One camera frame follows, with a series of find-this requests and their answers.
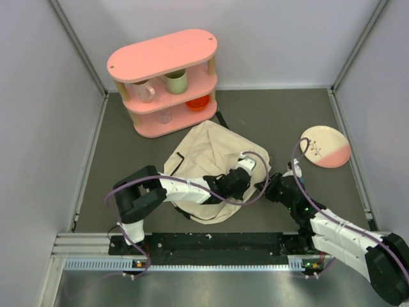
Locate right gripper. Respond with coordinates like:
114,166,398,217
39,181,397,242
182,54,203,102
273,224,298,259
254,171,295,210

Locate cream canvas backpack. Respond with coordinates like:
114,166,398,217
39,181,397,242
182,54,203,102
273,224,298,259
164,120,270,224

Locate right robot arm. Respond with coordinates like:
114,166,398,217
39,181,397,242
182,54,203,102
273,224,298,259
265,173,408,306

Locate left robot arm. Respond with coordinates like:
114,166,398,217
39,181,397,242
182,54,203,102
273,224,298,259
113,159,255,254

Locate cream and pink plate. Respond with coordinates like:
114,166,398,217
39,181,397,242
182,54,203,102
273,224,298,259
301,125,351,168

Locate orange bowl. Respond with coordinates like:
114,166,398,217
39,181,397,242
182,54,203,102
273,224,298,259
185,95,210,111

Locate clear glass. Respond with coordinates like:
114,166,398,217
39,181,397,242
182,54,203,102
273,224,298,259
156,108,172,125

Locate green mug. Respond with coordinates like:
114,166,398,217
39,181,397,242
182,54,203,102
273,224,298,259
158,69,189,95

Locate pink three-tier shelf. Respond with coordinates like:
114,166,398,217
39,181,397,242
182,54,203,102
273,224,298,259
107,29,217,138

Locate pink mug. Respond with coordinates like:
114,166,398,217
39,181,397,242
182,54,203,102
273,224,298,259
132,80,156,103

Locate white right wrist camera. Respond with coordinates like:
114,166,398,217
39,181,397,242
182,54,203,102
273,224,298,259
288,158,302,178

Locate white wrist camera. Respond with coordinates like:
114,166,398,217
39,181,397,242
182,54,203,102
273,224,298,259
288,158,302,178
235,153,256,175

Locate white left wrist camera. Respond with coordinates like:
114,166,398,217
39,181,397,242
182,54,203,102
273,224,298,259
235,153,256,175

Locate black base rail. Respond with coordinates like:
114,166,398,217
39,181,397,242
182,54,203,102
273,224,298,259
108,232,320,267

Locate grey cable duct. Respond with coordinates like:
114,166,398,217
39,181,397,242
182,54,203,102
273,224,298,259
63,254,327,273

